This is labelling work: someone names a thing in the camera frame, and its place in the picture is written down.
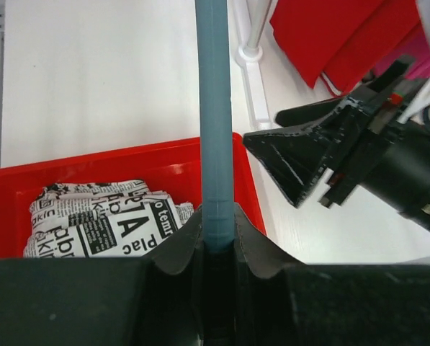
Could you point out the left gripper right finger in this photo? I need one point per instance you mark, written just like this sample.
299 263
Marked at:
281 301

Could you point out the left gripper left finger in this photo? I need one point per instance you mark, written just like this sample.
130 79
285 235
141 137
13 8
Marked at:
103 301

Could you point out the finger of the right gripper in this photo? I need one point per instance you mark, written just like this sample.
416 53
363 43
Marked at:
297 156
306 113

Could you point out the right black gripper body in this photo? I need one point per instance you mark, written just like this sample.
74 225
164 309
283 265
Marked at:
391 156

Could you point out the teal hanger of newspaper trousers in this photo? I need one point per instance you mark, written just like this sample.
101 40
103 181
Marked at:
217 169

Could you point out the red trousers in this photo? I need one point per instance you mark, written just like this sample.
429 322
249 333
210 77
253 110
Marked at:
340 41

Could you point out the newspaper print trousers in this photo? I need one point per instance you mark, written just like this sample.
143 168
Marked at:
111 219

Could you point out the pink trousers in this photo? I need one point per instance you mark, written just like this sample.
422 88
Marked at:
419 69

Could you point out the white metal clothes rack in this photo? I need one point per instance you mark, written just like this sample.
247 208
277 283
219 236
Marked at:
249 29

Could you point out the red plastic tray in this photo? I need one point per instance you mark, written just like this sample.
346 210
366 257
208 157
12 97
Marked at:
172 166

